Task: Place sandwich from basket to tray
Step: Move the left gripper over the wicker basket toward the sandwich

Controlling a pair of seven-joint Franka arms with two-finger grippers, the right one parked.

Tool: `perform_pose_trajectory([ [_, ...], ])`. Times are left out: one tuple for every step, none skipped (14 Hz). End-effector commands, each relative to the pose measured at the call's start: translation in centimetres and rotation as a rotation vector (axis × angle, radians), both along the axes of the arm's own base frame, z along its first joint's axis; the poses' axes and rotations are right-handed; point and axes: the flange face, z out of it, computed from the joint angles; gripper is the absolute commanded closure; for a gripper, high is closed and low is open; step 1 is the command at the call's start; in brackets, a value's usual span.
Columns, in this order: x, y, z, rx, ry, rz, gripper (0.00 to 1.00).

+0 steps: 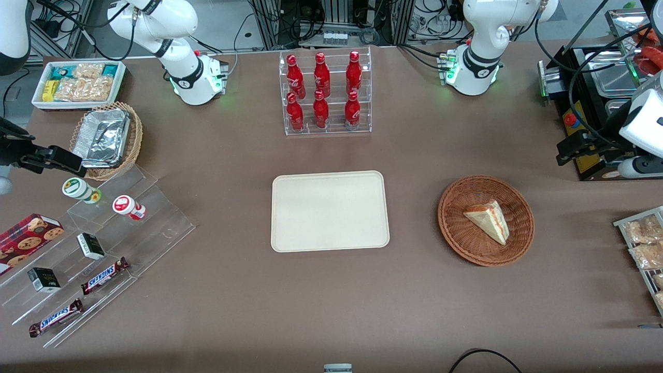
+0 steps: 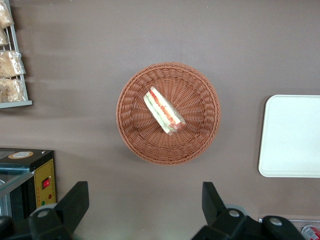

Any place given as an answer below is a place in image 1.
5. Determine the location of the brown wicker basket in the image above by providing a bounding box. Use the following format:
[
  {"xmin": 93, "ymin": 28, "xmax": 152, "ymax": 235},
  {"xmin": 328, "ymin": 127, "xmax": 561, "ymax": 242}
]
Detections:
[{"xmin": 438, "ymin": 175, "xmax": 535, "ymax": 267}]

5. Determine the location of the grey metal controller box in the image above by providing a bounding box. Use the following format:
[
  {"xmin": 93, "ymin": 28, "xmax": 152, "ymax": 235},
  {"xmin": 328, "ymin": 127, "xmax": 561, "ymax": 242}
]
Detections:
[{"xmin": 538, "ymin": 60, "xmax": 564, "ymax": 105}]

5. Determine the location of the white snack tray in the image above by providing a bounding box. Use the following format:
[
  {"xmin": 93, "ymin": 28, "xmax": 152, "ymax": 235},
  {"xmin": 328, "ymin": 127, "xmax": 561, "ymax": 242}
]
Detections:
[{"xmin": 32, "ymin": 61, "xmax": 126, "ymax": 111}]

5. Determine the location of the black hot food display case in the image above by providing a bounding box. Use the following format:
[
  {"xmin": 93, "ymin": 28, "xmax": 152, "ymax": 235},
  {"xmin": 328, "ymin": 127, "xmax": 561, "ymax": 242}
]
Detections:
[{"xmin": 549, "ymin": 8, "xmax": 663, "ymax": 182}]

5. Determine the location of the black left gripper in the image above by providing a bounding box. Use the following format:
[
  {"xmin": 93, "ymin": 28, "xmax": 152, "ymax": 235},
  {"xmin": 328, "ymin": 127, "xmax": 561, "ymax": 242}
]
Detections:
[{"xmin": 557, "ymin": 132, "xmax": 637, "ymax": 166}]

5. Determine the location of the green lid yogurt cup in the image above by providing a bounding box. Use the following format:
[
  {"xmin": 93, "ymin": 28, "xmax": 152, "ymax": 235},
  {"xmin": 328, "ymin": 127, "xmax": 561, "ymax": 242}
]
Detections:
[{"xmin": 62, "ymin": 177, "xmax": 102, "ymax": 204}]

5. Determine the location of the red cookie box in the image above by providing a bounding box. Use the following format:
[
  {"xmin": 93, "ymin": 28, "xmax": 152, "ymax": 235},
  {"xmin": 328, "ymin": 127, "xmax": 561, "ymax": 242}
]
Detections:
[{"xmin": 0, "ymin": 213, "xmax": 65, "ymax": 276}]

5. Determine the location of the light wicker basket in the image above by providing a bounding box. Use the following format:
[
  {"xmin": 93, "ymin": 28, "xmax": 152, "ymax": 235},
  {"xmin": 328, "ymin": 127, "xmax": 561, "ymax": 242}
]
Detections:
[{"xmin": 69, "ymin": 102, "xmax": 143, "ymax": 181}]

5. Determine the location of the small black box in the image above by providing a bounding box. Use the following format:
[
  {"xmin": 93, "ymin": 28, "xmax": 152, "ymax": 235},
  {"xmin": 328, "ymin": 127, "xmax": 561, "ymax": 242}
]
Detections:
[
  {"xmin": 77, "ymin": 233, "xmax": 106, "ymax": 260},
  {"xmin": 27, "ymin": 267, "xmax": 61, "ymax": 293}
]

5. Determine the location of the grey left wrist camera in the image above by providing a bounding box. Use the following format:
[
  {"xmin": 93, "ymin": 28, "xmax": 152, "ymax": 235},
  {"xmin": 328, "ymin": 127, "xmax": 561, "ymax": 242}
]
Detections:
[{"xmin": 617, "ymin": 155, "xmax": 663, "ymax": 180}]

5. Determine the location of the red lid yogurt cup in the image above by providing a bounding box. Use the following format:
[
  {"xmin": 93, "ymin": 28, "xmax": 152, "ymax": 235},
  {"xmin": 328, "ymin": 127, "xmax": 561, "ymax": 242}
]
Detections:
[{"xmin": 112, "ymin": 195, "xmax": 147, "ymax": 221}]

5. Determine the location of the clear cracker bag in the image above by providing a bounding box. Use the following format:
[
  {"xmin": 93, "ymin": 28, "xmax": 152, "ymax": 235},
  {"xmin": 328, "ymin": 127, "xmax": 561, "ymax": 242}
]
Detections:
[
  {"xmin": 54, "ymin": 77, "xmax": 113, "ymax": 102},
  {"xmin": 71, "ymin": 63, "xmax": 105, "ymax": 81}
]

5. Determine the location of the aluminium frame rack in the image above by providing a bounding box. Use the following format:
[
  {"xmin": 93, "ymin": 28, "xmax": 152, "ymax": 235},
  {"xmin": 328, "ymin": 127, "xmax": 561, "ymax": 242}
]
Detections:
[{"xmin": 249, "ymin": 0, "xmax": 415, "ymax": 50}]

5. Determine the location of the yellow box with red button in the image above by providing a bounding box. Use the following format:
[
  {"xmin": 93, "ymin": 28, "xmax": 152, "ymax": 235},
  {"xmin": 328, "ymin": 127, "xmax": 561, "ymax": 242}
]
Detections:
[{"xmin": 562, "ymin": 101, "xmax": 604, "ymax": 180}]

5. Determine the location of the black cable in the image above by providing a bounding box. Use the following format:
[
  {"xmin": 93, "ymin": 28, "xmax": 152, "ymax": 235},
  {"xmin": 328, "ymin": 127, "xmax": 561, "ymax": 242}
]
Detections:
[{"xmin": 448, "ymin": 349, "xmax": 524, "ymax": 373}]

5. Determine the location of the beige plastic tray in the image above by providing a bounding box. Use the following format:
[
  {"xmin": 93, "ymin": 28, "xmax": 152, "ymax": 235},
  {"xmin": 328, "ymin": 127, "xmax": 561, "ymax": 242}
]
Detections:
[{"xmin": 271, "ymin": 170, "xmax": 390, "ymax": 253}]

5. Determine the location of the clear acrylic stepped stand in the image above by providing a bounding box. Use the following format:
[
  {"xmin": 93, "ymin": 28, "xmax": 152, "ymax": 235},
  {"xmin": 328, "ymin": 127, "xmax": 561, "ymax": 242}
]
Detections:
[{"xmin": 0, "ymin": 165, "xmax": 196, "ymax": 349}]

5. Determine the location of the red sausage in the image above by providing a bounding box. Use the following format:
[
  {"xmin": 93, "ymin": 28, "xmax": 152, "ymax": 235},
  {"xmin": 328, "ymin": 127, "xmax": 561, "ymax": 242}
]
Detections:
[{"xmin": 636, "ymin": 46, "xmax": 663, "ymax": 76}]

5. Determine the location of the Snickers chocolate bar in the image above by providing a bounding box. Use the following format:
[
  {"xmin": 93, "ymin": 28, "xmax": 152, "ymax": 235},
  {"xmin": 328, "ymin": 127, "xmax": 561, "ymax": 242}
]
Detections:
[
  {"xmin": 28, "ymin": 298, "xmax": 84, "ymax": 338},
  {"xmin": 81, "ymin": 257, "xmax": 130, "ymax": 295}
]

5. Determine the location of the red cola bottle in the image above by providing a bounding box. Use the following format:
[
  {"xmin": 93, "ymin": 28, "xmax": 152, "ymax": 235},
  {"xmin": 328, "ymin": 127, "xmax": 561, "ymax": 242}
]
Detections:
[
  {"xmin": 286, "ymin": 54, "xmax": 306, "ymax": 100},
  {"xmin": 313, "ymin": 52, "xmax": 331, "ymax": 99},
  {"xmin": 313, "ymin": 90, "xmax": 329, "ymax": 129},
  {"xmin": 344, "ymin": 91, "xmax": 361, "ymax": 130},
  {"xmin": 286, "ymin": 92, "xmax": 305, "ymax": 132},
  {"xmin": 345, "ymin": 51, "xmax": 363, "ymax": 97}
]

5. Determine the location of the aluminium foil container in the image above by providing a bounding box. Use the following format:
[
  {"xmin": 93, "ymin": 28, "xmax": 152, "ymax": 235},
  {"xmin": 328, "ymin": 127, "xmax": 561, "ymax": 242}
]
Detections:
[{"xmin": 73, "ymin": 108, "xmax": 131, "ymax": 168}]

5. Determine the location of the clear snack bag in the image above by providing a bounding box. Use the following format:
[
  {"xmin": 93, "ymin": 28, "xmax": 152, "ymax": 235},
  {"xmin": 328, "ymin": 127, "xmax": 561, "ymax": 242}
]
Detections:
[
  {"xmin": 629, "ymin": 243, "xmax": 663, "ymax": 270},
  {"xmin": 624, "ymin": 217, "xmax": 663, "ymax": 244}
]

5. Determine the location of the white wire rack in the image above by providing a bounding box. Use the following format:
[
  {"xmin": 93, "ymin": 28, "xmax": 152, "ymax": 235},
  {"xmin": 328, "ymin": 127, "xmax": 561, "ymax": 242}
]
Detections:
[{"xmin": 614, "ymin": 206, "xmax": 663, "ymax": 317}]

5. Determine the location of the clear acrylic bottle rack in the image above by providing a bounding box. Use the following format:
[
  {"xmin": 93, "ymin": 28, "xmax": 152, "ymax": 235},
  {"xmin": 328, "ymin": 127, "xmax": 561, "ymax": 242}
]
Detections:
[{"xmin": 279, "ymin": 47, "xmax": 372, "ymax": 136}]

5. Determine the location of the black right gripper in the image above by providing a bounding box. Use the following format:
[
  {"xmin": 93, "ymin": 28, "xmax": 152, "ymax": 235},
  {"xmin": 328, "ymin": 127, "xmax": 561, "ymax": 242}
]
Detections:
[{"xmin": 0, "ymin": 118, "xmax": 87, "ymax": 178}]

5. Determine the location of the triangular sandwich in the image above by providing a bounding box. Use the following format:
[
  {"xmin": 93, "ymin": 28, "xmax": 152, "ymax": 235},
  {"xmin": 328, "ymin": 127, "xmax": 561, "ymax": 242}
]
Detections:
[{"xmin": 463, "ymin": 200, "xmax": 510, "ymax": 246}]

